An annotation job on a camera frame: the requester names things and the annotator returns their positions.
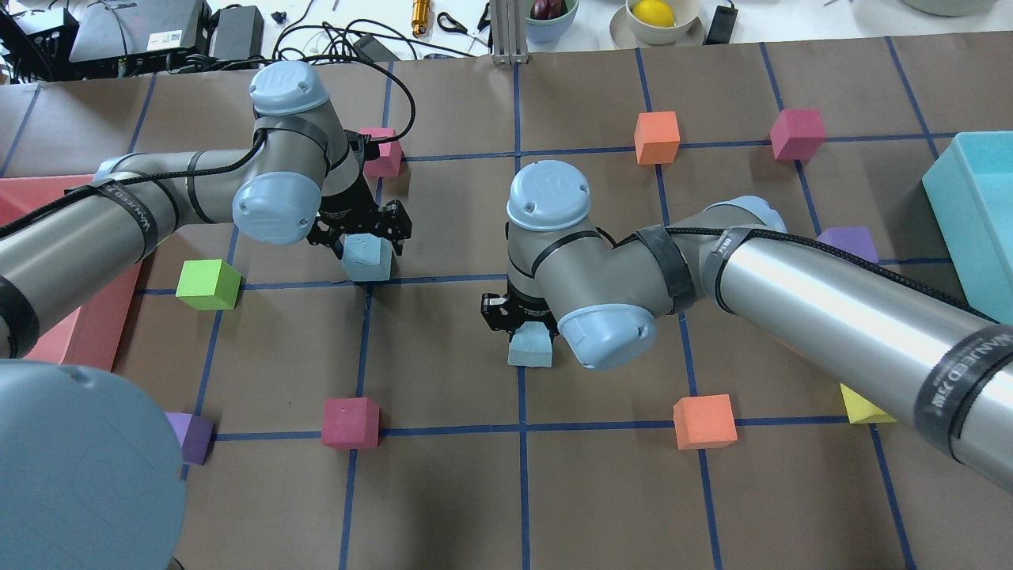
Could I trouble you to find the red plastic bin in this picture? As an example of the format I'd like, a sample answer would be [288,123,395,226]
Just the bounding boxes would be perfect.
[1,176,140,371]

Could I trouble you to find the black electronics box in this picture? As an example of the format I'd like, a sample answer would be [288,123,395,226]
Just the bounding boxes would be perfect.
[69,1,212,78]

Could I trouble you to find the black scissors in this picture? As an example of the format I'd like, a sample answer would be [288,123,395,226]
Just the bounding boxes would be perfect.
[435,11,491,44]

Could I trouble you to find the bowl with yellow lemon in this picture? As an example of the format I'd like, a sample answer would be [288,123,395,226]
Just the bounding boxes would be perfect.
[610,1,704,48]

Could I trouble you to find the purple foam block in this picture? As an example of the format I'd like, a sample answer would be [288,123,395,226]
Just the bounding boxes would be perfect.
[164,412,216,466]
[817,226,880,264]

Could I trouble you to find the green foam block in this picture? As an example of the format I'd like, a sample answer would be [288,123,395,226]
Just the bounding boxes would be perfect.
[175,259,242,310]

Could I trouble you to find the turquoise plastic bin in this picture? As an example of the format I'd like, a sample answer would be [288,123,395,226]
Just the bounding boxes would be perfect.
[922,131,1012,324]

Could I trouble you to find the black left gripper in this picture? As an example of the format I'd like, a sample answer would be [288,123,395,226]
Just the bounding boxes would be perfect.
[307,131,412,257]

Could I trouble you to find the light blue foam block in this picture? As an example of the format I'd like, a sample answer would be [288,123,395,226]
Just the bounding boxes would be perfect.
[341,234,393,283]
[507,321,553,368]

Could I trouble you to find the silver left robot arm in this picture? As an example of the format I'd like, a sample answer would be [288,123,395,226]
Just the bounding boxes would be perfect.
[1,60,412,359]

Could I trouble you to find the black power adapter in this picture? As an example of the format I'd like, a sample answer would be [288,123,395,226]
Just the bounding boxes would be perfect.
[703,3,738,44]

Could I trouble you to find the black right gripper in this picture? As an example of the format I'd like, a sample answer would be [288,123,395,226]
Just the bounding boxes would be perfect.
[481,291,556,338]

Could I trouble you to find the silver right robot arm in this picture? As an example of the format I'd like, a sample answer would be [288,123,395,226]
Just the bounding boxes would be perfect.
[481,160,1012,490]

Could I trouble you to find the aluminium frame post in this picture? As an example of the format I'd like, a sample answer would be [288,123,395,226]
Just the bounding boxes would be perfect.
[489,0,529,65]

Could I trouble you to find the green bowl with red fruit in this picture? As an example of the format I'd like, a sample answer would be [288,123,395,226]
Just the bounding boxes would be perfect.
[522,1,580,44]

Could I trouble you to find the yellow foam block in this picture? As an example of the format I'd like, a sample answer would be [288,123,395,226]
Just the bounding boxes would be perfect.
[839,383,897,424]

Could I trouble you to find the pink foam block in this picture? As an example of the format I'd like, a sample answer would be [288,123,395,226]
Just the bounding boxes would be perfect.
[769,108,826,160]
[320,397,382,450]
[359,127,403,178]

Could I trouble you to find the orange foam block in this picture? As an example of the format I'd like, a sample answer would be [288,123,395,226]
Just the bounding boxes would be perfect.
[673,394,738,450]
[634,110,681,165]

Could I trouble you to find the brass cylinder tool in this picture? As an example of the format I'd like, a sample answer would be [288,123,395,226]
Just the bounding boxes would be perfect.
[410,0,431,37]

